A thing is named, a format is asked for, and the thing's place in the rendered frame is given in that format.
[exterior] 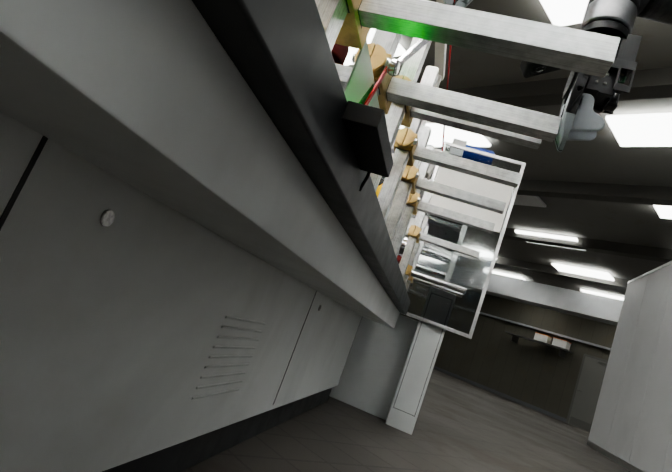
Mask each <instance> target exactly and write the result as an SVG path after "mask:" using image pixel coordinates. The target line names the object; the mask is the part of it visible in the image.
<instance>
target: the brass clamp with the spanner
mask: <svg viewBox="0 0 672 472"><path fill-rule="evenodd" d="M368 50H369V55H370V60H371V65H372V71H373V76H374V81H375V82H377V81H378V79H379V77H380V75H381V74H382V72H383V70H384V66H385V63H386V60H387V58H390V59H391V60H392V55H391V54H388V53H386V51H385V49H384V48H383V47H382V46H381V45H379V44H376V45H375V43H369V44H368ZM359 51H360V49H358V51H357V52H356V53H354V54H353V56H352V63H355V61H356V59H357V56H358V54H359ZM392 77H394V76H390V75H389V74H388V73H387V74H386V75H385V77H384V79H383V80H382V82H381V84H380V85H379V87H378V89H379V96H378V102H379V107H380V109H383V110H384V112H385V115H387V114H388V111H389V109H390V106H391V103H392V102H391V101H388V100H387V93H386V92H387V89H388V86H389V84H390V81H391V79H392Z"/></svg>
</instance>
